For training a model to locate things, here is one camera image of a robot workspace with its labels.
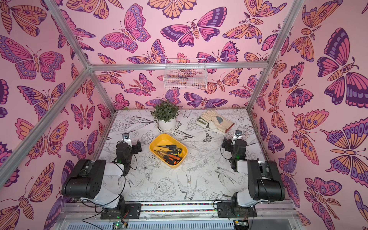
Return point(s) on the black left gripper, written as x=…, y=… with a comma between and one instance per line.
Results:
x=134, y=148

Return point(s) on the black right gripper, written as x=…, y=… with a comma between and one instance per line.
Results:
x=227, y=144

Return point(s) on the yellow plastic storage tray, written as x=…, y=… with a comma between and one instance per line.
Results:
x=165, y=139

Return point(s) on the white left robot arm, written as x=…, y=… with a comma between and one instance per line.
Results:
x=86, y=183

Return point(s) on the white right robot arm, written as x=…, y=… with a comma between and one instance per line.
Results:
x=264, y=183

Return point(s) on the large black yellow screwdriver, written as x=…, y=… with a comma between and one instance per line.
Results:
x=179, y=150

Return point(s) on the beige work glove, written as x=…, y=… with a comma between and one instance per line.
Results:
x=224, y=122

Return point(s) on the white green work glove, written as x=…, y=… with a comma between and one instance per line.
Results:
x=202, y=122

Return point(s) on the white pot saucer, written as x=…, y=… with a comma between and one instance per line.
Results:
x=166, y=130

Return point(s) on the white plant pot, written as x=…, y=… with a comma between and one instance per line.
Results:
x=167, y=124

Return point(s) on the green potted plant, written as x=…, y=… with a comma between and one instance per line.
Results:
x=165, y=111

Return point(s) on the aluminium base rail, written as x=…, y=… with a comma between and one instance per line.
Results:
x=182, y=215

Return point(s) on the white wire basket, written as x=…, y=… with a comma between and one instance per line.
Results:
x=184, y=74

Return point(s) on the aluminium frame bars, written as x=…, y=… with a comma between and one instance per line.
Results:
x=20, y=152

